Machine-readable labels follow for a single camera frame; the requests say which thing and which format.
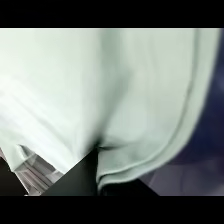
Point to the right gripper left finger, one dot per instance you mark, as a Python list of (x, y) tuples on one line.
[(78, 178)]

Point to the pale green shirt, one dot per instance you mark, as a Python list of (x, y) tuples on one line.
[(100, 86)]

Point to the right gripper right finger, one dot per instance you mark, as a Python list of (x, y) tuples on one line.
[(130, 190)]

